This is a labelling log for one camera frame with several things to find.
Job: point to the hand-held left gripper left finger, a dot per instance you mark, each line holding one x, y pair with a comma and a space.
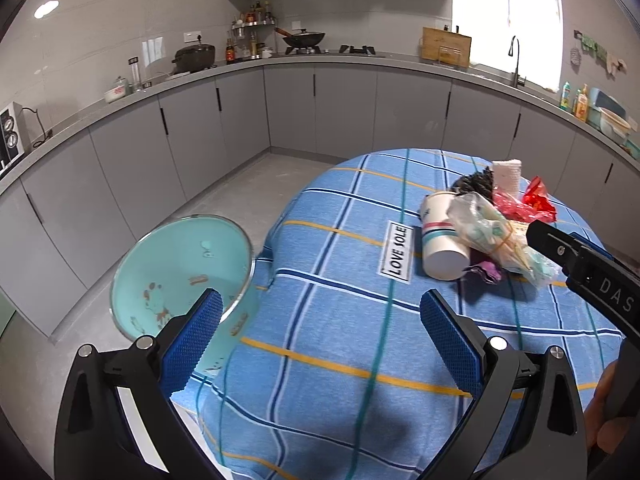
192, 345

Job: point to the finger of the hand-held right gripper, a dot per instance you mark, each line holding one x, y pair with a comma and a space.
550, 245
592, 246

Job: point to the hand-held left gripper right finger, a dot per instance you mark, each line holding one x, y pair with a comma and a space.
450, 340

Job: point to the pink cellophane wrapper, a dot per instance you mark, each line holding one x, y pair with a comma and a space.
507, 210

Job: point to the clear plastic bag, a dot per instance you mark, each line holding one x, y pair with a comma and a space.
480, 220

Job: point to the turquoise trash bin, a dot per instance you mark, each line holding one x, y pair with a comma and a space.
175, 260

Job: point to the person's right hand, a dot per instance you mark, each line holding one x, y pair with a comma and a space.
596, 420

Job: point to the red plastic bag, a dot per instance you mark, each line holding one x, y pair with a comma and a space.
537, 200

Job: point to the purple wrapper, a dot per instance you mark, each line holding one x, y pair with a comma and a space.
487, 272

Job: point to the white rolled towel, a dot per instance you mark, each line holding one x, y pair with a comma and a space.
506, 175

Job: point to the white paper cup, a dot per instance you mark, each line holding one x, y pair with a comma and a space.
440, 255

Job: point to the black crumpled bag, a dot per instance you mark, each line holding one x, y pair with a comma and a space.
475, 180

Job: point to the blue plaid tablecloth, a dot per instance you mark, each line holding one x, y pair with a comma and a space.
325, 335

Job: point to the stacked plastic basins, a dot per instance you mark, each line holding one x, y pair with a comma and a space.
610, 115

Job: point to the yellow detergent bottle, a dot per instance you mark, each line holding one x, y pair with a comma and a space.
581, 105

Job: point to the green dish soap bottle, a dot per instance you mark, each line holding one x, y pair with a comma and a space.
565, 97

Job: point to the kitchen faucet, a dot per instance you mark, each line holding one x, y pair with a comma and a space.
517, 67

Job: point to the wooden cutting board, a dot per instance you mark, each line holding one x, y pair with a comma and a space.
446, 46

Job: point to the window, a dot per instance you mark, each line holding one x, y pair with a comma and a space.
505, 20

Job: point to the grey kitchen countertop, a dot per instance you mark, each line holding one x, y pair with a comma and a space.
400, 60

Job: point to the grey kitchen cabinets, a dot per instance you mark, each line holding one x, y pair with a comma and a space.
350, 105

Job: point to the blender jar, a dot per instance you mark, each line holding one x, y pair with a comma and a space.
135, 75

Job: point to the white microwave oven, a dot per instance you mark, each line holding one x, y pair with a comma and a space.
10, 132

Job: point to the black rice cooker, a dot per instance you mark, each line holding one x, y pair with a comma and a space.
194, 57

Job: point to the gas stove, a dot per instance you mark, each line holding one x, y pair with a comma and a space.
332, 50

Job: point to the dark sauce bottle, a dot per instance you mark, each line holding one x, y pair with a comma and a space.
230, 52

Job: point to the black wok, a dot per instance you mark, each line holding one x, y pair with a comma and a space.
302, 38

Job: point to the spice rack with bottles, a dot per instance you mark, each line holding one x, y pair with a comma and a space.
255, 22

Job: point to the wall hook rail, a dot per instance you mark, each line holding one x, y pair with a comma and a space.
600, 47

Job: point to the wall socket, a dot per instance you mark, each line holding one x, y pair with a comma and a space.
192, 37

